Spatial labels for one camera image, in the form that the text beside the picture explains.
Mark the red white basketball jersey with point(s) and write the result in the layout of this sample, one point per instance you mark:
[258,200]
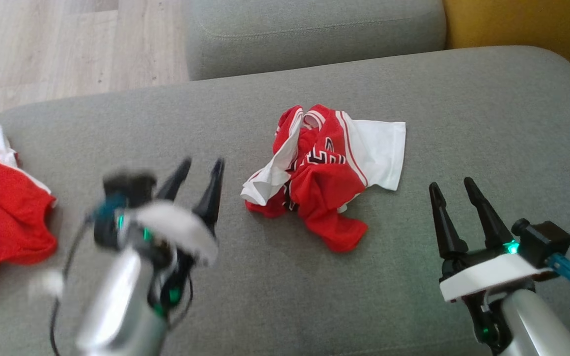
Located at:
[324,198]

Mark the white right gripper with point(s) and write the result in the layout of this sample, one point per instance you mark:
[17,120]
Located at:
[493,277]

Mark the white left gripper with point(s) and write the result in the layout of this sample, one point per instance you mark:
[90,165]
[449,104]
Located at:
[181,227]

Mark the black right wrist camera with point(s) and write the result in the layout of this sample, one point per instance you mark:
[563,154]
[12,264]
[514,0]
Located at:
[545,242]

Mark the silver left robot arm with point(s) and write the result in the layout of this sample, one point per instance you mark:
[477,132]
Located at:
[121,306]

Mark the grey sofa seat cushion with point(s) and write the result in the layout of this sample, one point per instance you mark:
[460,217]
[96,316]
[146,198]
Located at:
[285,296]

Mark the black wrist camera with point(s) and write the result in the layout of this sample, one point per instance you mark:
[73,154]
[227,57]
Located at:
[545,242]
[126,185]

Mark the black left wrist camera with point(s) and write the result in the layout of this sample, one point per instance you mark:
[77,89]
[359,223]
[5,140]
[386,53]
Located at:
[126,185]

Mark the grey sofa back cushion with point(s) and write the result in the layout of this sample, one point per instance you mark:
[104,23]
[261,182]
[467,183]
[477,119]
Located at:
[314,39]

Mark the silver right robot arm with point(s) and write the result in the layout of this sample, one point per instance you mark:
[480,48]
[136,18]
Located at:
[537,326]

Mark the yellow upholstered furniture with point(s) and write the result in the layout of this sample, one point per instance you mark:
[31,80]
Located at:
[522,22]

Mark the red white basketball shorts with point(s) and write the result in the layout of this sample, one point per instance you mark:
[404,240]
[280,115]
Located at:
[8,217]

